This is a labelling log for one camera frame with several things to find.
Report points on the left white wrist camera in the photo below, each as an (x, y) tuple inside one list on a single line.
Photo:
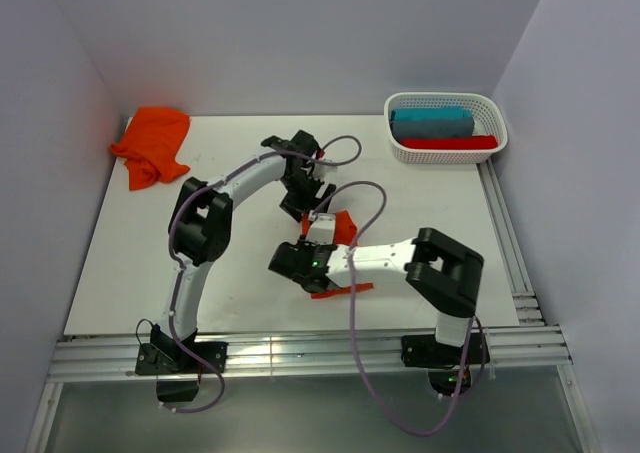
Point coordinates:
[(323, 168)]

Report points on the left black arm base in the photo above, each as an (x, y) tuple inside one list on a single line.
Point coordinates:
[(179, 371)]

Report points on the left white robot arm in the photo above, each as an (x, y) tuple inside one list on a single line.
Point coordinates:
[(201, 224)]

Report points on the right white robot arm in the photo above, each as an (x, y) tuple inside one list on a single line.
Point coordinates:
[(443, 271)]

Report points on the crumpled orange t-shirt pile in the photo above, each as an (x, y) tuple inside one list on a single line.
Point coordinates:
[(150, 144)]

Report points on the teal rolled t-shirt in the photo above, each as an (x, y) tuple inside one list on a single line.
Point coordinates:
[(416, 114)]

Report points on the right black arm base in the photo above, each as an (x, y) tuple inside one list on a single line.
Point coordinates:
[(442, 361)]

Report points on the white plastic basket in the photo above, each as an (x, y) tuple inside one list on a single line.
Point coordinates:
[(487, 117)]

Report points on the grey rolled t-shirt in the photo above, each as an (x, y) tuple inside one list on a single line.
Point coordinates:
[(433, 129)]

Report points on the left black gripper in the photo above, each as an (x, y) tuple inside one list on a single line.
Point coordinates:
[(296, 207)]

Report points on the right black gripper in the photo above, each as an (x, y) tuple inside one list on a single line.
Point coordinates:
[(305, 245)]

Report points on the aluminium rail frame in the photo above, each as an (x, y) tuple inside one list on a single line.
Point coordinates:
[(531, 344)]

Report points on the red rolled t-shirt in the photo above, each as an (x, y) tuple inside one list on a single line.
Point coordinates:
[(477, 142)]

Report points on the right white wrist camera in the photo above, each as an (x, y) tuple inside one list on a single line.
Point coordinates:
[(321, 228)]

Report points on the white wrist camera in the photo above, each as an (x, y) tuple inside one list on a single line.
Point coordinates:
[(321, 228), (323, 168)]

